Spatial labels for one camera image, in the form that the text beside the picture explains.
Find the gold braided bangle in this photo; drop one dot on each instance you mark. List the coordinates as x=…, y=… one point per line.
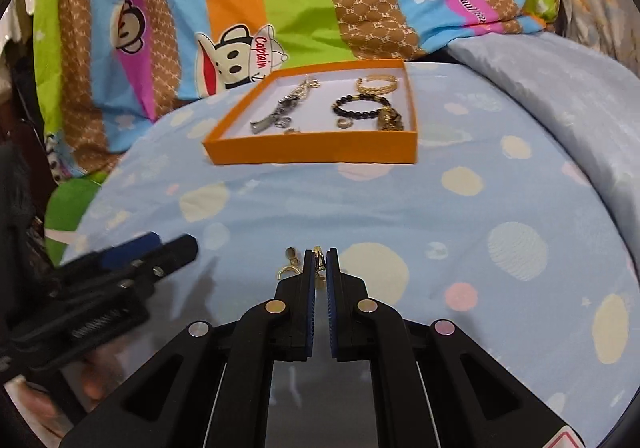
x=377, y=84

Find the pale blue quilt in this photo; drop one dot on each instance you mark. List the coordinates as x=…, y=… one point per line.
x=560, y=88

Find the person's left hand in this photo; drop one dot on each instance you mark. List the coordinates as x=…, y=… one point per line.
x=100, y=380

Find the small hoop earring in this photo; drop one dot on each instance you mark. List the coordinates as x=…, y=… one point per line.
x=345, y=124

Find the gold earrings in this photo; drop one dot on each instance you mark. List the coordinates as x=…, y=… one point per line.
x=292, y=264

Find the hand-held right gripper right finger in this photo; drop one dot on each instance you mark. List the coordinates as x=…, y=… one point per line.
x=331, y=313

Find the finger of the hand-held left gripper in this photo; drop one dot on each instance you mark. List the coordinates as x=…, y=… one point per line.
x=127, y=250
x=165, y=258

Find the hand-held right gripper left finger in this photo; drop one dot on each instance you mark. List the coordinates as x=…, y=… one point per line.
x=311, y=308

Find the silver metal wristwatch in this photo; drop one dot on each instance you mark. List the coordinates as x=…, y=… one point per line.
x=272, y=118

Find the orange shallow cardboard box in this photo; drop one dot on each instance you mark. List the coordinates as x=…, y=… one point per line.
x=310, y=148

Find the light blue dotted bedsheet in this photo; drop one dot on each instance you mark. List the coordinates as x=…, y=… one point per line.
x=450, y=238

